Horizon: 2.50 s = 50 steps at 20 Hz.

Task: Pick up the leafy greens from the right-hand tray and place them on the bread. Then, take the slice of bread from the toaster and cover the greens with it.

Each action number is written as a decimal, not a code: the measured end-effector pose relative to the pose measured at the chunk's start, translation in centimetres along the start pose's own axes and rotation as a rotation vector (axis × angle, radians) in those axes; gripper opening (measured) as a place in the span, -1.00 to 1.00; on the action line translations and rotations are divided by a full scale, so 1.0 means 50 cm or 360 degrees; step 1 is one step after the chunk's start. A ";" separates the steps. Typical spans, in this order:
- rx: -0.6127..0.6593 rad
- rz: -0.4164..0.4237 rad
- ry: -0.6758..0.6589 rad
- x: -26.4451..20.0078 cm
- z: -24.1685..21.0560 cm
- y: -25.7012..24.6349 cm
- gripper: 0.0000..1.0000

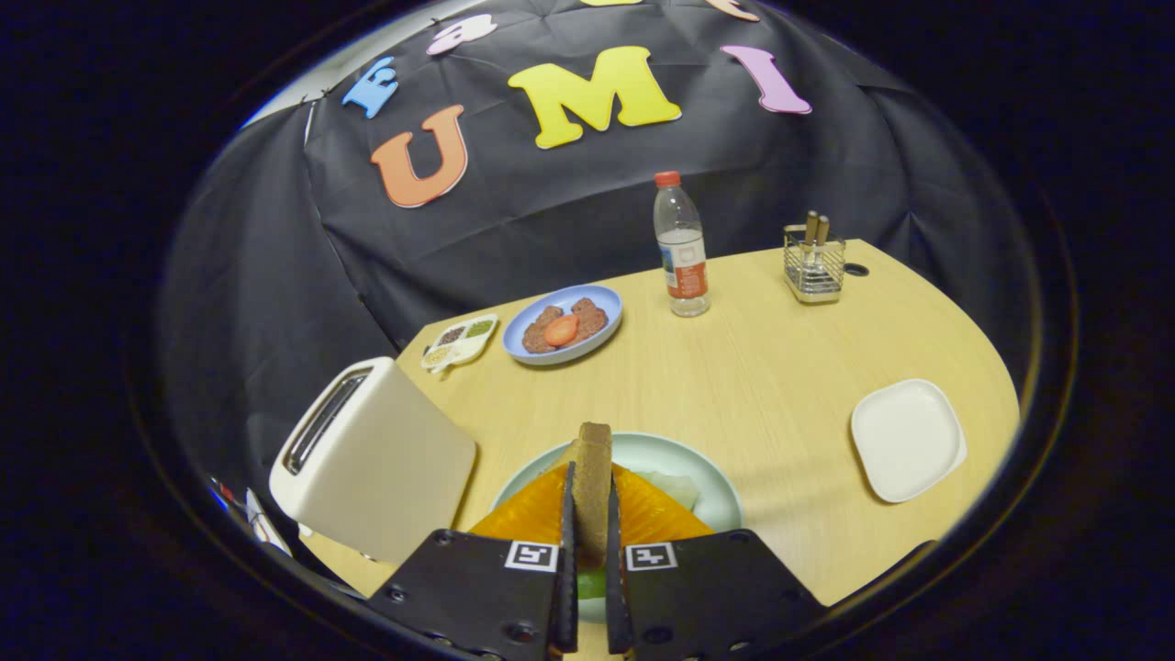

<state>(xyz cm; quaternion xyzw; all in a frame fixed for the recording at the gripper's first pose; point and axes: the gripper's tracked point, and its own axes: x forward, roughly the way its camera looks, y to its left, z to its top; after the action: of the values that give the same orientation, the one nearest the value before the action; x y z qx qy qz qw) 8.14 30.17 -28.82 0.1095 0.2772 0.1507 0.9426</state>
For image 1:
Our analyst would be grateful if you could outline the brown toasted bread slice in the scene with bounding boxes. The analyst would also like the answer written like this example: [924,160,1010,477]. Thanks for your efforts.
[571,421,614,568]

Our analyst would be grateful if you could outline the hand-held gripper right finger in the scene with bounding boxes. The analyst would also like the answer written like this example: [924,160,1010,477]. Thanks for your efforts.
[604,464,827,661]

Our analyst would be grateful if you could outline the brown meat patty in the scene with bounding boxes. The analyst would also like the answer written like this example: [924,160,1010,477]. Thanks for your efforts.
[522,306,564,354]
[571,297,609,339]

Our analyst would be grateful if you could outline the metal wire cutlery holder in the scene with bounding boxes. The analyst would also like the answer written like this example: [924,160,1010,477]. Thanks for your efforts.
[783,223,846,305]

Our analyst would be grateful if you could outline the white square plate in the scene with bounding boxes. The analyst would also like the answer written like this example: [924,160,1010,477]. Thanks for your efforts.
[850,378,968,504]

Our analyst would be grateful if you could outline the white divided condiment dish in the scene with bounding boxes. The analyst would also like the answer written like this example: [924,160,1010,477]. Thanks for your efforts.
[420,314,499,375]

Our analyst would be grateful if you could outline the clear bottle with red cap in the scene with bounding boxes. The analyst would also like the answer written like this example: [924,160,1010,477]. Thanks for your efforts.
[653,171,711,318]

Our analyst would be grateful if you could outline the green lettuce leaf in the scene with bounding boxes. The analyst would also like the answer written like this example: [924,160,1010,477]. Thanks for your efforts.
[576,470,700,599]

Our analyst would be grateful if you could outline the cream white toaster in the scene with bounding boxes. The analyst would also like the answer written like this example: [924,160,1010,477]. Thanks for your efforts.
[268,356,478,565]

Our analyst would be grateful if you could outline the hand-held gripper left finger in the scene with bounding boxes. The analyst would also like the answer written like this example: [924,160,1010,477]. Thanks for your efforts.
[367,461,581,661]

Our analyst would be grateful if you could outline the blue round plate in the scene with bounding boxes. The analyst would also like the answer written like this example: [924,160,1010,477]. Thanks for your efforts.
[502,285,623,366]

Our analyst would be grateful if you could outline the pale green round plate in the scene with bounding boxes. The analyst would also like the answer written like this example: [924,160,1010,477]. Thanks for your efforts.
[493,431,744,623]

